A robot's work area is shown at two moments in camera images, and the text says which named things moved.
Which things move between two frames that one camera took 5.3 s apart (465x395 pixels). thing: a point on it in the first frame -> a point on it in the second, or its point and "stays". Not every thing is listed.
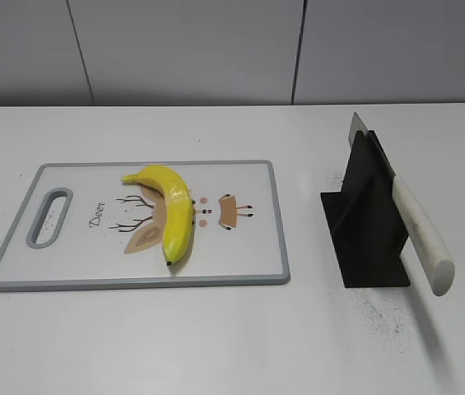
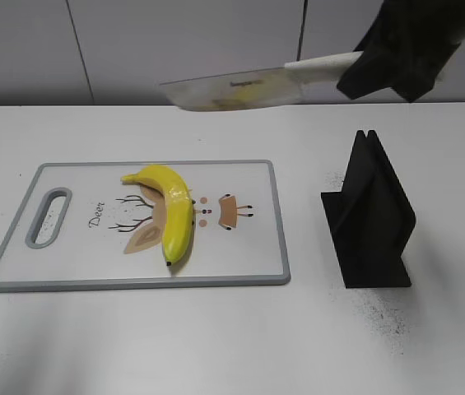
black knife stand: x=366 y=220 stays
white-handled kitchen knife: x=430 y=252 -> x=261 y=88
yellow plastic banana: x=179 y=212 stays
